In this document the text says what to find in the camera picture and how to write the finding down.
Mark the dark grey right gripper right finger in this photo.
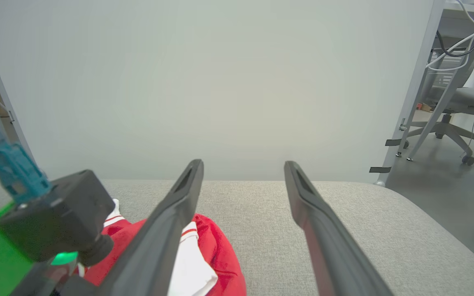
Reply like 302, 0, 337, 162
284, 161, 394, 296

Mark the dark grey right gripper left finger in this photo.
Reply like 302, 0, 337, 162
97, 159, 204, 296

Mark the red and white shirt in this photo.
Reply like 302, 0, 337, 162
77, 199, 246, 296

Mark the white partition panel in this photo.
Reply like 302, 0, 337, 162
0, 0, 446, 186

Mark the grey office chair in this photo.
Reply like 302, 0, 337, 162
406, 53, 474, 166

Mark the white desk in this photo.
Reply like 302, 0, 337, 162
397, 0, 474, 162

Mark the dark grey wrist camera box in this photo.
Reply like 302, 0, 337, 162
0, 169, 115, 267

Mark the teal cable connector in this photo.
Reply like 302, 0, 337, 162
0, 121, 52, 205

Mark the black cable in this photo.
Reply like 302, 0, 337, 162
436, 25, 474, 58

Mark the white cable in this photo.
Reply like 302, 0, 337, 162
425, 0, 474, 73

